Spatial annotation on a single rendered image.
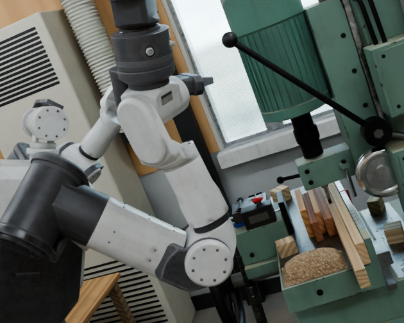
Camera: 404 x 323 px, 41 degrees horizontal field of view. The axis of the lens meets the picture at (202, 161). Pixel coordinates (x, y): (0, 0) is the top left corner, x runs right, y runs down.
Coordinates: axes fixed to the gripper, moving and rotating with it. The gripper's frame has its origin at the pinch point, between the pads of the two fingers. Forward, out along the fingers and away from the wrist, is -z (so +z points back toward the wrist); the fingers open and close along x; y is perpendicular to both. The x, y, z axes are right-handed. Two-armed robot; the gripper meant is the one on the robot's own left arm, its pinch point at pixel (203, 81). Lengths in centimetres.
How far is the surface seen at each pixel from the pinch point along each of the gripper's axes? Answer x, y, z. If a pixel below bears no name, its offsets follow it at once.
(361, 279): 70, -30, 8
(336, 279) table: 62, -35, 7
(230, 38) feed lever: 38.0, 15.2, 13.4
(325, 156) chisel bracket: 40.3, -16.4, -9.9
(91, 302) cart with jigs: -78, -103, 25
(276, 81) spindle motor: 37.2, 3.9, 1.4
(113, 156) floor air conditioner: -114, -50, -7
